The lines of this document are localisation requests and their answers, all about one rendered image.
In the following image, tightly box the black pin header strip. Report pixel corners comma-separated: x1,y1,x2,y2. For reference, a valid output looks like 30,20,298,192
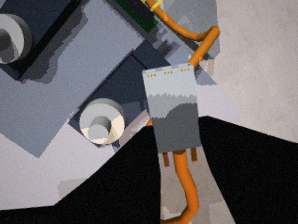
114,0,158,34

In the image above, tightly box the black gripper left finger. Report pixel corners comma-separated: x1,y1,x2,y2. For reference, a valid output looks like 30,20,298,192
0,125,161,224

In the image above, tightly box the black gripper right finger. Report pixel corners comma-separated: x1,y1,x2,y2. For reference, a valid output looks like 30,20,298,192
198,116,298,224

